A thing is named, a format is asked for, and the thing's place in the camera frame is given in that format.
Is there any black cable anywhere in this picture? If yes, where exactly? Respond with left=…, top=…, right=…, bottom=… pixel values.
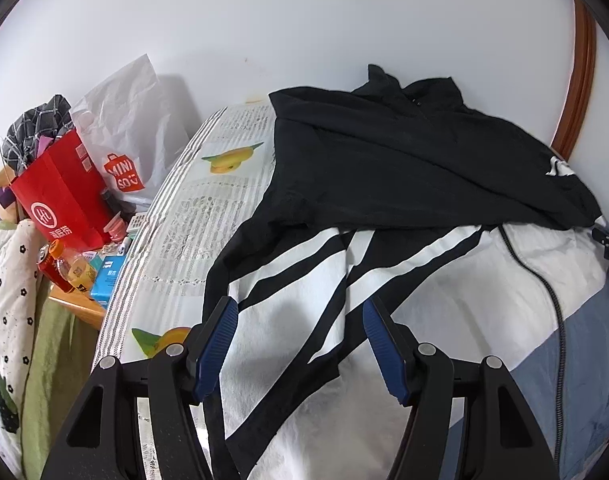
left=498, top=224, right=567, bottom=470

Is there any brown wooden door frame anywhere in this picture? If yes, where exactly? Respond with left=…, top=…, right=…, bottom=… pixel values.
left=551, top=0, right=597, bottom=160

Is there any green cloth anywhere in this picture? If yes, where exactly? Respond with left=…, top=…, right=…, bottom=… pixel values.
left=21, top=283, right=98, bottom=479

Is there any white Miniso plastic bag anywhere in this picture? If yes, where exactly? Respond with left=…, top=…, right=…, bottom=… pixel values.
left=70, top=54, right=190, bottom=210

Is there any black white blue jacket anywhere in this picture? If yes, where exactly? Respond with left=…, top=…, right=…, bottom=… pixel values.
left=204, top=65, right=609, bottom=479

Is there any fruit print bed sheet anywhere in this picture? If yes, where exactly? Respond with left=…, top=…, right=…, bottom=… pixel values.
left=90, top=100, right=286, bottom=480

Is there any orange cap drink bottle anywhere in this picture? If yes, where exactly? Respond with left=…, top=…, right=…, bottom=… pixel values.
left=48, top=240, right=97, bottom=295

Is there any blue tissue pack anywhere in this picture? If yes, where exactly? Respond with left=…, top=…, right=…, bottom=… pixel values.
left=90, top=255, right=126, bottom=309

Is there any white floral quilt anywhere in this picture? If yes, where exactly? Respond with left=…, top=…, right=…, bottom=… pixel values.
left=0, top=220, right=43, bottom=479

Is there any black plaid cloth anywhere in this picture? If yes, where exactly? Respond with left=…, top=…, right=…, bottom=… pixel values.
left=0, top=94, right=73, bottom=176

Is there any red paper shopping bag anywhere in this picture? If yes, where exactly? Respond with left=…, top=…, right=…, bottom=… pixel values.
left=10, top=130, right=114, bottom=252

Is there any wooden bedside table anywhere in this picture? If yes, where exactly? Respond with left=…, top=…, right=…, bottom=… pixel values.
left=48, top=284, right=106, bottom=330

